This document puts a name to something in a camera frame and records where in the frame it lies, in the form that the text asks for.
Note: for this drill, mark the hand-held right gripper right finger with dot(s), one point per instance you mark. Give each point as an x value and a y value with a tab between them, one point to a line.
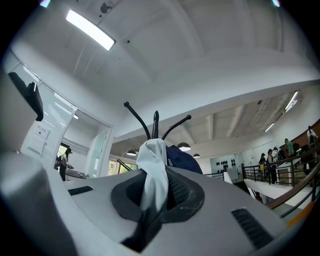
212	235

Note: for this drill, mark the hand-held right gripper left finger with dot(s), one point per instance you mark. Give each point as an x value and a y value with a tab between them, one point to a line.
75	220

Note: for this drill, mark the light grey garment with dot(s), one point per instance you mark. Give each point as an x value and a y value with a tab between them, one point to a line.
152	180

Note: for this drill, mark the black coat rack stand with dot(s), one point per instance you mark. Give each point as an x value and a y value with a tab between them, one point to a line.
155	125

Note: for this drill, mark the black balcony railing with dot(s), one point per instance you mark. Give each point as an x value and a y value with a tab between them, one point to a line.
215	174

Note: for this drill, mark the large window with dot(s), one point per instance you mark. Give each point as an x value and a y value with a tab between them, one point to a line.
125	168

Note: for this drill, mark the navy blue cap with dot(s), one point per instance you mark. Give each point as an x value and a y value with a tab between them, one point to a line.
182	162

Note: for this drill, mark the dark pendant lamp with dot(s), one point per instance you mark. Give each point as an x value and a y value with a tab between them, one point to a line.
183	147
131	153
196	155

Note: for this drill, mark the black walkway railing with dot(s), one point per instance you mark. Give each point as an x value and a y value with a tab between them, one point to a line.
262	166

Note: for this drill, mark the white paper notice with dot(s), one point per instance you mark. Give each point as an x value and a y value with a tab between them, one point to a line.
38	137

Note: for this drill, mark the black railing with brown handrail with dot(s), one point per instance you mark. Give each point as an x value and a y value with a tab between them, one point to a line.
295	192

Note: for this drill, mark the ceiling light strip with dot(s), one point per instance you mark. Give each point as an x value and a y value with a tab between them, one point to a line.
269	127
292	101

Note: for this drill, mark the rectangular ceiling light panel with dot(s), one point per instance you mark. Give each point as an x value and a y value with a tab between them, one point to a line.
91	30

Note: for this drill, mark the round ceiling sensor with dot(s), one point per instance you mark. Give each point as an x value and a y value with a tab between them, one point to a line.
107	6

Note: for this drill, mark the glass partition with white frame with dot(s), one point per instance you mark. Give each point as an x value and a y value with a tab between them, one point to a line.
98	152

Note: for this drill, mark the black wall-mounted shapes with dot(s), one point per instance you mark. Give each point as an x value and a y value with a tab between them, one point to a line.
226	162

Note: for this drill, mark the frosted striped glass wall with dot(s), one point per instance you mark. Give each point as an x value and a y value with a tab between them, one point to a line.
57	125

